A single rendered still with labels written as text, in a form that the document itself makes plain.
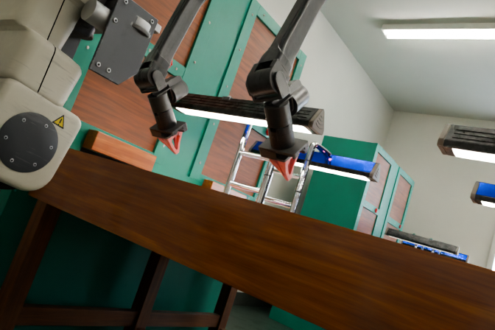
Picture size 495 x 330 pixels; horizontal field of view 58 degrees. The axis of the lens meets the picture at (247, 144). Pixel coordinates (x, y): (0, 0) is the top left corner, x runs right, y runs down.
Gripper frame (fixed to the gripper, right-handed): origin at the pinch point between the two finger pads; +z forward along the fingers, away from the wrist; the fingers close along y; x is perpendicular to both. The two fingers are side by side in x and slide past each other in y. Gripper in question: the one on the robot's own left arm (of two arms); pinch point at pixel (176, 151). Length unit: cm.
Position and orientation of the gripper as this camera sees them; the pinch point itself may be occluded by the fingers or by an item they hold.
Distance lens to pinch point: 139.6
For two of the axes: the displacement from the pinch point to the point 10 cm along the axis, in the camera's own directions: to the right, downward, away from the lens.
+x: -5.8, 5.0, -6.5
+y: -7.9, -1.4, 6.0
